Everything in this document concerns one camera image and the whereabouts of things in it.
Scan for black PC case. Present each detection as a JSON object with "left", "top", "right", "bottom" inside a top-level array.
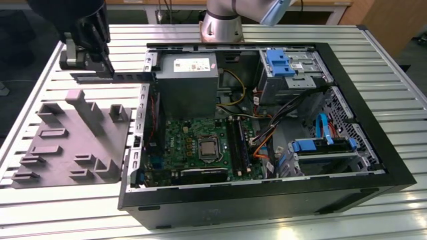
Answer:
[{"left": 117, "top": 41, "right": 417, "bottom": 230}]

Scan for black graphics card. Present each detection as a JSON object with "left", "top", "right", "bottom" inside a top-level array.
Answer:
[{"left": 172, "top": 166, "right": 231, "bottom": 186}]

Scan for RAM slot with white clips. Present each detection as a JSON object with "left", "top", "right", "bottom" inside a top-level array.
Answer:
[{"left": 229, "top": 118, "right": 243, "bottom": 176}]

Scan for white frame desk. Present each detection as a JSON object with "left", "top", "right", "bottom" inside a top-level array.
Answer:
[{"left": 104, "top": 0, "right": 355, "bottom": 26}]

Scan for green motherboard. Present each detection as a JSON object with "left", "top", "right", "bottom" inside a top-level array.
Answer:
[{"left": 142, "top": 117, "right": 268, "bottom": 187}]

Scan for black RAM slot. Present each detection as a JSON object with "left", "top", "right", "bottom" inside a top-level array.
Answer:
[
  {"left": 233, "top": 118, "right": 247, "bottom": 175},
  {"left": 225, "top": 118, "right": 239, "bottom": 177}
]

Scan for grey parts rack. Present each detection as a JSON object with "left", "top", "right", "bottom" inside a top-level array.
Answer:
[{"left": 10, "top": 89, "right": 133, "bottom": 189}]

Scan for grey metal drive cage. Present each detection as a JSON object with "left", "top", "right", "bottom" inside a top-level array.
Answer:
[{"left": 257, "top": 47, "right": 335, "bottom": 106}]

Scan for blue flat data wire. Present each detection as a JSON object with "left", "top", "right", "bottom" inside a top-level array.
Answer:
[{"left": 313, "top": 113, "right": 335, "bottom": 146}]

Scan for silver camera mount bracket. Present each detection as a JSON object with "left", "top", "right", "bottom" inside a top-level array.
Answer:
[{"left": 58, "top": 31, "right": 90, "bottom": 70}]

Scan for red orange wire bundle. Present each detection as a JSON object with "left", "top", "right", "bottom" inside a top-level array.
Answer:
[{"left": 248, "top": 124, "right": 273, "bottom": 161}]

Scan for blue plastic drive bracket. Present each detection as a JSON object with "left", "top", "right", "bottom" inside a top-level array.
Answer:
[{"left": 264, "top": 48, "right": 299, "bottom": 78}]

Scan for wooden cabinet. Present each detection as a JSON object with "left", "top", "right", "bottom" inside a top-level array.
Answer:
[{"left": 339, "top": 0, "right": 427, "bottom": 60}]

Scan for grey power supply unit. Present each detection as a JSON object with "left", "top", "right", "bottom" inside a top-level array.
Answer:
[{"left": 150, "top": 52, "right": 221, "bottom": 119}]

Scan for thick black cable bundle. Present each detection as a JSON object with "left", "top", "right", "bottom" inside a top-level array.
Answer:
[{"left": 248, "top": 87, "right": 331, "bottom": 145}]

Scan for hard disk in blue carrier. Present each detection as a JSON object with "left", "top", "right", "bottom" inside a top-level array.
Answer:
[{"left": 287, "top": 138, "right": 360, "bottom": 158}]

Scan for silver CPU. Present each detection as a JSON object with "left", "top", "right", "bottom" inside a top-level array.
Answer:
[{"left": 199, "top": 142, "right": 219, "bottom": 155}]

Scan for metal socket cover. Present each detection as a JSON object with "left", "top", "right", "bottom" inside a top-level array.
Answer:
[{"left": 195, "top": 134, "right": 223, "bottom": 163}]

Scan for metal locking lever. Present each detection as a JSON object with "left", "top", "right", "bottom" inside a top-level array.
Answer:
[{"left": 216, "top": 138, "right": 225, "bottom": 163}]

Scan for yellow black wire bundle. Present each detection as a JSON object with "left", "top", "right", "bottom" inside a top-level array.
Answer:
[{"left": 215, "top": 69, "right": 248, "bottom": 112}]

